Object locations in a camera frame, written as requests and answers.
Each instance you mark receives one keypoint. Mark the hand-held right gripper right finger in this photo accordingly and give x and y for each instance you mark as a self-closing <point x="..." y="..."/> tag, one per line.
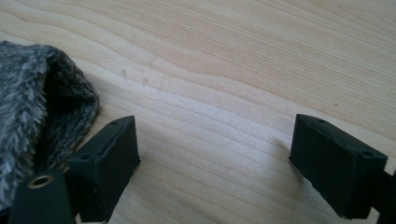
<point x="336" y="168"/>

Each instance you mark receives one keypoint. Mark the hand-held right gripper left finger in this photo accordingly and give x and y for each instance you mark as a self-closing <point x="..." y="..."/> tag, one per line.
<point x="102" y="165"/>

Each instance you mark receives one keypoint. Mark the grey fuzzy pouch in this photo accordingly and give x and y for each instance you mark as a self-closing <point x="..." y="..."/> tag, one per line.
<point x="21" y="102"/>

